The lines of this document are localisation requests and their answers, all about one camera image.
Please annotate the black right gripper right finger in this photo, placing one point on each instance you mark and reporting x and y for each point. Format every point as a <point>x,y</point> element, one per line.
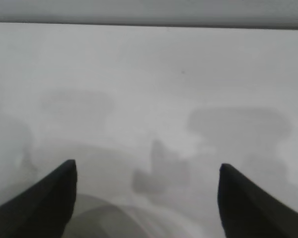
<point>250,213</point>

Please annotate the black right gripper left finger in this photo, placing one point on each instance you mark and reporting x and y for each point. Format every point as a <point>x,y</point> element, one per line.
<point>39,208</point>

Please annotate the stainless steel mixing bowl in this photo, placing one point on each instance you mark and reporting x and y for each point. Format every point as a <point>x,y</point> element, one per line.
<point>101,220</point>

